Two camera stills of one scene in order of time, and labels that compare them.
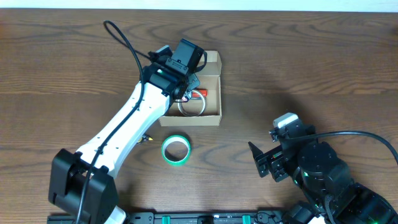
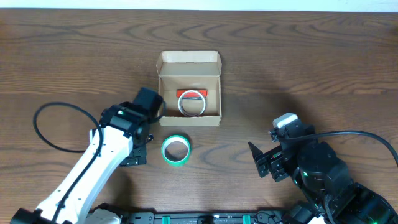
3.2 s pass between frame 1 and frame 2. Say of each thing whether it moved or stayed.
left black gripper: moved
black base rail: stayed
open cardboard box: stayed
